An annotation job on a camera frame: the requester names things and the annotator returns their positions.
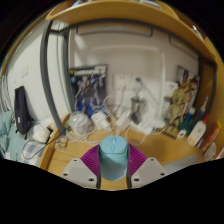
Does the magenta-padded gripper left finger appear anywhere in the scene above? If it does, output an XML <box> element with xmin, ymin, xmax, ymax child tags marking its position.
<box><xmin>60</xmin><ymin>143</ymin><xmax>102</xmax><ymax>190</ymax></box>

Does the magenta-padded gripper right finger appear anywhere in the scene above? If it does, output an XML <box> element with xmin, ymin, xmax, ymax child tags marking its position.
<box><xmin>125</xmin><ymin>143</ymin><xmax>168</xmax><ymax>190</ymax></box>

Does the light blue computer mouse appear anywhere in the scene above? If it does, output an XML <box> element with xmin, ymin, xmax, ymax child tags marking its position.
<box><xmin>98</xmin><ymin>135</ymin><xmax>130</xmax><ymax>182</ymax></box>

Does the grey mouse pad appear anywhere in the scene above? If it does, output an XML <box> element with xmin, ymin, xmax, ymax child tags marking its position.
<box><xmin>161</xmin><ymin>153</ymin><xmax>209</xmax><ymax>175</ymax></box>

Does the clear crumpled plastic wrapper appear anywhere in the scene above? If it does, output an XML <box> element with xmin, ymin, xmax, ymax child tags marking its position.
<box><xmin>54</xmin><ymin>136</ymin><xmax>69</xmax><ymax>151</ymax></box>

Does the white power strip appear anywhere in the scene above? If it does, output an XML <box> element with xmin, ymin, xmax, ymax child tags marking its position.
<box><xmin>133</xmin><ymin>121</ymin><xmax>166</xmax><ymax>136</ymax></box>

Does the clear lidded plastic cup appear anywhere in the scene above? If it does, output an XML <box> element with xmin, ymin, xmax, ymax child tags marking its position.
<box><xmin>68</xmin><ymin>110</ymin><xmax>93</xmax><ymax>136</ymax></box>

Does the white crumpled tissue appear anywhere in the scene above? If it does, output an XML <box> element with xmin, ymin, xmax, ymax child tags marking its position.
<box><xmin>31</xmin><ymin>116</ymin><xmax>58</xmax><ymax>144</ymax></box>

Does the white cube charger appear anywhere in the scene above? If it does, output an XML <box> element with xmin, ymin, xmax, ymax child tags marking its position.
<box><xmin>90</xmin><ymin>111</ymin><xmax>113</xmax><ymax>133</ymax></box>

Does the white lotion bottle red cap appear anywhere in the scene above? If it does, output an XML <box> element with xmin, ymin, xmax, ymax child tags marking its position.
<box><xmin>187</xmin><ymin>113</ymin><xmax>210</xmax><ymax>147</ymax></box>

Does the white mug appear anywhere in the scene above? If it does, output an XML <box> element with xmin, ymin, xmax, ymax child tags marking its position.
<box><xmin>203</xmin><ymin>142</ymin><xmax>218</xmax><ymax>162</ymax></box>

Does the plaid bedding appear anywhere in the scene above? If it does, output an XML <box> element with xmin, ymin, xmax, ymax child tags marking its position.
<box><xmin>0</xmin><ymin>111</ymin><xmax>44</xmax><ymax>168</ymax></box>

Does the red chip can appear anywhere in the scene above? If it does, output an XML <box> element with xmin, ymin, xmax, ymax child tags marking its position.
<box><xmin>200</xmin><ymin>119</ymin><xmax>223</xmax><ymax>153</ymax></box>

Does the dark bottle white nozzle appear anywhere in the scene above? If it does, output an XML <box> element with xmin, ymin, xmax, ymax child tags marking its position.
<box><xmin>191</xmin><ymin>96</ymin><xmax>209</xmax><ymax>128</ymax></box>

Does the robot model kit box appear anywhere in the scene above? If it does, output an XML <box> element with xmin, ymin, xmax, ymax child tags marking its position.
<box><xmin>68</xmin><ymin>64</ymin><xmax>109</xmax><ymax>118</ymax></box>

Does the black bag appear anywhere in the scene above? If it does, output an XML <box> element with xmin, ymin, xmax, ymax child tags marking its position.
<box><xmin>13</xmin><ymin>85</ymin><xmax>34</xmax><ymax>135</ymax></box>

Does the wooden shelf board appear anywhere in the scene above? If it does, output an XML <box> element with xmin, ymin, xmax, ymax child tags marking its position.
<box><xmin>44</xmin><ymin>0</ymin><xmax>218</xmax><ymax>63</ymax></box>

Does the black cable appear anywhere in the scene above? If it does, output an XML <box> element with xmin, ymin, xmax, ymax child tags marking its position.
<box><xmin>21</xmin><ymin>133</ymin><xmax>73</xmax><ymax>161</ymax></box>

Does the white charging cable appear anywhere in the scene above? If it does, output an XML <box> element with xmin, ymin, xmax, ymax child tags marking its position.
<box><xmin>66</xmin><ymin>96</ymin><xmax>168</xmax><ymax>144</ymax></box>

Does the white wall socket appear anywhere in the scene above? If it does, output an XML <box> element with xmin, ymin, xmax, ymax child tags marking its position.
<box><xmin>114</xmin><ymin>73</ymin><xmax>133</xmax><ymax>90</ymax></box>

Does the grey metal frame post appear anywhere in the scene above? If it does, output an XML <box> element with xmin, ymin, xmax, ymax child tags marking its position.
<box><xmin>39</xmin><ymin>19</ymin><xmax>73</xmax><ymax>134</ymax></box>
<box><xmin>198</xmin><ymin>54</ymin><xmax>218</xmax><ymax>116</ymax></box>

